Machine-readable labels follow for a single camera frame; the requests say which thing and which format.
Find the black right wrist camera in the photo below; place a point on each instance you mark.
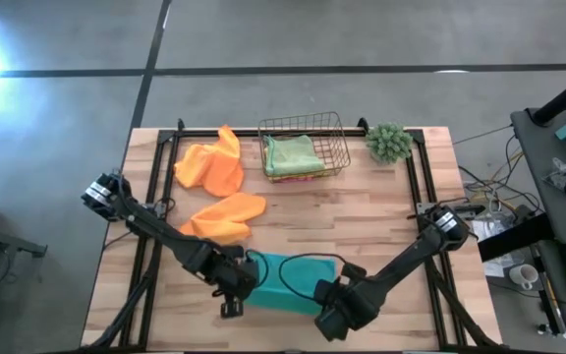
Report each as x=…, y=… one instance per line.
x=354, y=272

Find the light green microfiber towel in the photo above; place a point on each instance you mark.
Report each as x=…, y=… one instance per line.
x=293, y=155

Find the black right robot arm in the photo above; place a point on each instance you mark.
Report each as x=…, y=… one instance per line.
x=406, y=255

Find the grey side desk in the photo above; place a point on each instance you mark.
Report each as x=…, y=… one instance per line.
x=553, y=196

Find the orange microfiber towel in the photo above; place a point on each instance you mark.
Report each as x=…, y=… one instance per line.
x=229, y=216
x=214, y=167

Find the pink microfiber towel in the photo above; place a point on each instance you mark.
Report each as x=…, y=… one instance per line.
x=293, y=179

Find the white mug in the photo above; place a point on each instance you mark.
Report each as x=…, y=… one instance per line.
x=524, y=275

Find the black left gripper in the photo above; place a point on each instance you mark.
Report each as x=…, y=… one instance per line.
x=236, y=275

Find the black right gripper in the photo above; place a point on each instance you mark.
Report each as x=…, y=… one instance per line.
x=334, y=295

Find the small artificial potted plant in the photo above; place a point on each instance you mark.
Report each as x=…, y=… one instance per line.
x=388, y=142

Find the black aluminium table frame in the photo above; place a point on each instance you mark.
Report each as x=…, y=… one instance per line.
x=194, y=132

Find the teal microfiber towel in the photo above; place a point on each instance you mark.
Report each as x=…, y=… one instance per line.
x=293, y=285

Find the black desk crossbar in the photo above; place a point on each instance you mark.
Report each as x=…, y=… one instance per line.
x=514, y=238

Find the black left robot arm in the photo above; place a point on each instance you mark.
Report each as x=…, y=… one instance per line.
x=155, y=226

